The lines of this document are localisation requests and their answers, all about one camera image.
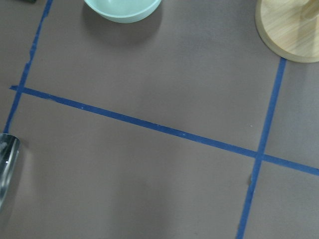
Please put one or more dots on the steel ice scoop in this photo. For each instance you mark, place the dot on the steel ice scoop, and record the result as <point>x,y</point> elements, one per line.
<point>9,150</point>

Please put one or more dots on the green bowl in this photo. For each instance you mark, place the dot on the green bowl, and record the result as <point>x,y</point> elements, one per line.
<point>123,11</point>

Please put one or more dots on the wooden stand round base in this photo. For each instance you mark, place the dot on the wooden stand round base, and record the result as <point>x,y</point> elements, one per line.
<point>290,28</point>

